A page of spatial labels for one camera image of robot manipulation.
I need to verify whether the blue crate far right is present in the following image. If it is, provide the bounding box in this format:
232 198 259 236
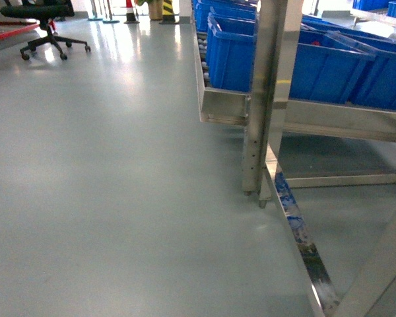
327 31 396 110

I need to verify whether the black office chair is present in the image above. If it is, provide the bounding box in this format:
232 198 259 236
0 0 91 61

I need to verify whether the red white traffic cone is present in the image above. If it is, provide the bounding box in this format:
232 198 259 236
125 0 139 24

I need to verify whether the blue plastic crate behind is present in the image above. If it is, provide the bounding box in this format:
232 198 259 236
289 30 375 104

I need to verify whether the stainless steel flow rack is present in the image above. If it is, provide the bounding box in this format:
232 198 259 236
197 1 396 316

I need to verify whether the large blue plastic crate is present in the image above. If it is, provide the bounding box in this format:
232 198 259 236
207 13 256 92

